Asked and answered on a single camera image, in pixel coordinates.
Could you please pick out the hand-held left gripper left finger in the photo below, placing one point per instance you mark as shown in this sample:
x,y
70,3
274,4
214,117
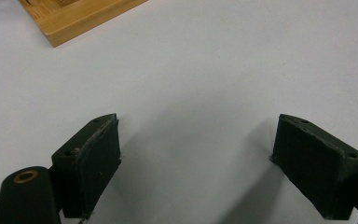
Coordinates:
x,y
90,168

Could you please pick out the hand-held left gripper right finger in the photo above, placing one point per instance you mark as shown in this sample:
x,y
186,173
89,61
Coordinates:
x,y
313,168

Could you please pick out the three-tier wooden shoe rack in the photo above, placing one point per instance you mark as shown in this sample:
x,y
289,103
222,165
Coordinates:
x,y
74,18

